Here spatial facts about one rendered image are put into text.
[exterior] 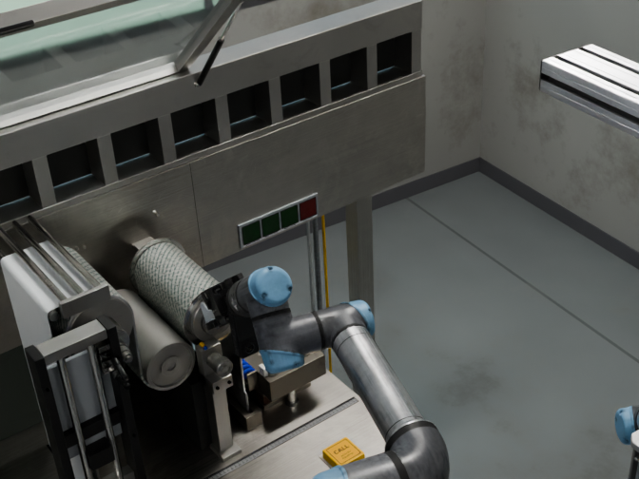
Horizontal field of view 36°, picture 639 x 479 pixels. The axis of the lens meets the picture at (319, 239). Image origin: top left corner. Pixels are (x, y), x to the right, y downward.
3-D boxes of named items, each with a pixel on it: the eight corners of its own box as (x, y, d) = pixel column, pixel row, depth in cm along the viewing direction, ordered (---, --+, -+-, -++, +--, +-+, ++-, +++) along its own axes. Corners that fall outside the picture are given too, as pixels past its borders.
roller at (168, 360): (150, 399, 215) (143, 356, 209) (98, 342, 233) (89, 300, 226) (198, 375, 221) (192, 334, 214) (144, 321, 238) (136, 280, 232)
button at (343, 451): (340, 474, 223) (340, 467, 222) (321, 457, 228) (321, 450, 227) (365, 460, 226) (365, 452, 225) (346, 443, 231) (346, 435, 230)
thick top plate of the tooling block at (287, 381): (271, 402, 234) (269, 382, 231) (185, 322, 262) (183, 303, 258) (326, 373, 242) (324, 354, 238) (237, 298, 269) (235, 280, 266)
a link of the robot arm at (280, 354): (327, 358, 183) (312, 300, 184) (269, 374, 180) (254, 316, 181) (318, 361, 190) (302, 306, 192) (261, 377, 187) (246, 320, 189)
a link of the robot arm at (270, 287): (262, 313, 179) (250, 267, 180) (241, 322, 189) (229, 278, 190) (300, 303, 183) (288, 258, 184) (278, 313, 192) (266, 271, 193)
